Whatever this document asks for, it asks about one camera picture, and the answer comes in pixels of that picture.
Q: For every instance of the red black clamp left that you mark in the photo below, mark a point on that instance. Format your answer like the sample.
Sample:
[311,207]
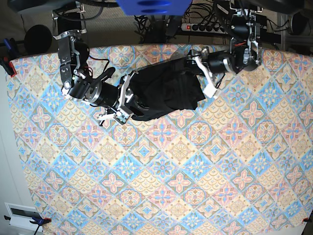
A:
[8,66]

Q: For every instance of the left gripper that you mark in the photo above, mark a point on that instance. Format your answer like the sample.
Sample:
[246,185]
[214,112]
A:
[217,62]

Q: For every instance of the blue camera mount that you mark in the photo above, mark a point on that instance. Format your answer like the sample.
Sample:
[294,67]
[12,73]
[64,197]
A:
[154,7]

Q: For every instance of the patterned tablecloth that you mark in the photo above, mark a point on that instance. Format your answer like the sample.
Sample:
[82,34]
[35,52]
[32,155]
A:
[240,164]

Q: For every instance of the orange clamp bottom right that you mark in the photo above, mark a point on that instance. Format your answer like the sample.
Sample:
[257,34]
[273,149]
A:
[307,220]

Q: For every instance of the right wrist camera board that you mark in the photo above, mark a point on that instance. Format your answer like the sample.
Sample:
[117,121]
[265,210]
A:
[121,119]

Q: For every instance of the white wall vent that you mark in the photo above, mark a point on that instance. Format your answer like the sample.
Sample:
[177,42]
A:
[20,216]

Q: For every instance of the white power strip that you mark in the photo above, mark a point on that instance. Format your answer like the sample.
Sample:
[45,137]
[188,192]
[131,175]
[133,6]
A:
[204,28]

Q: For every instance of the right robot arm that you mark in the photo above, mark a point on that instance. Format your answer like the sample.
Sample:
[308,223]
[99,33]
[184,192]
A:
[79,84]

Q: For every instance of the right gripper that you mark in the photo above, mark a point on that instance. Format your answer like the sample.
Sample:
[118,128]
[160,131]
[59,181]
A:
[109,96]

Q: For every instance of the black round stool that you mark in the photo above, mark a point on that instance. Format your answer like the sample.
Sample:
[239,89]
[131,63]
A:
[37,40]

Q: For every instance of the black t-shirt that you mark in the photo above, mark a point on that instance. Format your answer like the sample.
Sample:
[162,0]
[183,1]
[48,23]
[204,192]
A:
[160,89]

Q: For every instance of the blue clamp bottom left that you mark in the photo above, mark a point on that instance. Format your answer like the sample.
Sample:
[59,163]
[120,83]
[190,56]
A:
[36,221]

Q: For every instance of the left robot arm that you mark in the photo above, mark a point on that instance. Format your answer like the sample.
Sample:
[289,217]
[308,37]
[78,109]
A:
[243,52]

